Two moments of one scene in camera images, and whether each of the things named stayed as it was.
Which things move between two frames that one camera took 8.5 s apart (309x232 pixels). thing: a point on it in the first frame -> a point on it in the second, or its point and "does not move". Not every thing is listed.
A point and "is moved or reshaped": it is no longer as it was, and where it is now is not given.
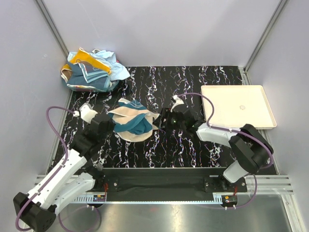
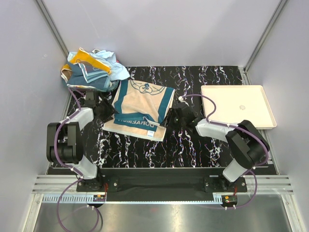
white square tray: x=236 y=106 does not move
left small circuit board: x=99 y=198 does not move
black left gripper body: x=111 y=126 -> x=106 y=110
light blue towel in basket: x=118 y=71 does not move
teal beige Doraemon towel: x=132 y=122 is moved or reshaped
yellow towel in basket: x=82 y=56 does not move
